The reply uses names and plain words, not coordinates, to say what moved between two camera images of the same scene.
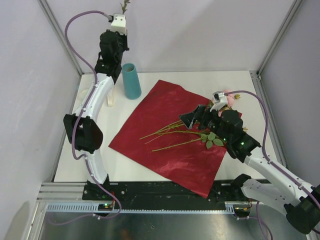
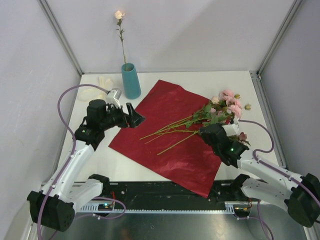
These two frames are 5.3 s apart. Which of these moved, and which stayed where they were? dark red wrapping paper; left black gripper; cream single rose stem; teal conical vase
Moved: left black gripper; cream single rose stem
Stayed: dark red wrapping paper; teal conical vase
